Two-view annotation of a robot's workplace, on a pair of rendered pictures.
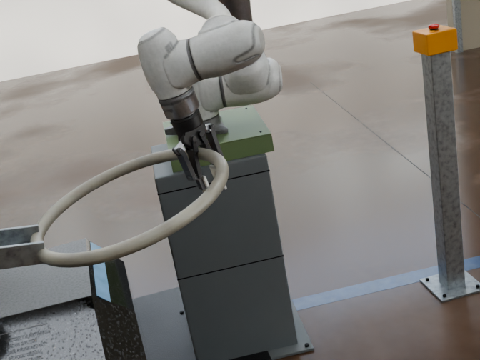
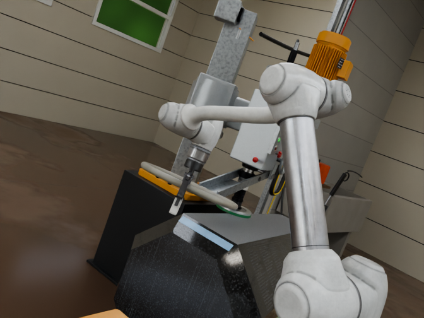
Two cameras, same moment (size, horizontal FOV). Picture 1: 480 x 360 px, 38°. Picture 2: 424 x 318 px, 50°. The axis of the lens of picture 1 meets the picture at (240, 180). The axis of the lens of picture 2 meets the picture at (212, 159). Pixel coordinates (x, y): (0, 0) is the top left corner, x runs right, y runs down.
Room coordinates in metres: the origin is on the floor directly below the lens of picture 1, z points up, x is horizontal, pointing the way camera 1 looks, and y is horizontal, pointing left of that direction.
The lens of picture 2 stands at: (2.97, -1.20, 1.44)
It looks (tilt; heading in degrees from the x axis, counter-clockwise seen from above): 8 degrees down; 133
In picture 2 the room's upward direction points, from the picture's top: 20 degrees clockwise
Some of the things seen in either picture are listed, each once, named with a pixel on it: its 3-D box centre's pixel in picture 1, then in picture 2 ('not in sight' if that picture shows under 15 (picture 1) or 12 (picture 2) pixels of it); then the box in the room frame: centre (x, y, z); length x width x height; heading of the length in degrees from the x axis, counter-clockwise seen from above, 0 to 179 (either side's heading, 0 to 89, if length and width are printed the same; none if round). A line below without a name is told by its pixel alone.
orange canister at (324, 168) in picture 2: not in sight; (319, 172); (-0.01, 3.94, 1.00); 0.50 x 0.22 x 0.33; 95
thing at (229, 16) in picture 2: not in sight; (229, 11); (0.68, 0.90, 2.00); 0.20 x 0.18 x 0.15; 9
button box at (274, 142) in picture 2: not in sight; (279, 130); (1.45, 0.86, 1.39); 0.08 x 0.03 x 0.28; 108
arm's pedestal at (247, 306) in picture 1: (223, 245); not in sight; (2.49, 0.11, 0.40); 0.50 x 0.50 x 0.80; 5
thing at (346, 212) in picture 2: not in sight; (320, 219); (0.19, 4.08, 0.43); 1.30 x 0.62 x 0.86; 95
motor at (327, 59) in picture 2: not in sight; (327, 64); (1.13, 1.52, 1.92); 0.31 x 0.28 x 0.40; 18
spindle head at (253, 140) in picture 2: not in sight; (267, 134); (1.30, 0.96, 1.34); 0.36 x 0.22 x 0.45; 108
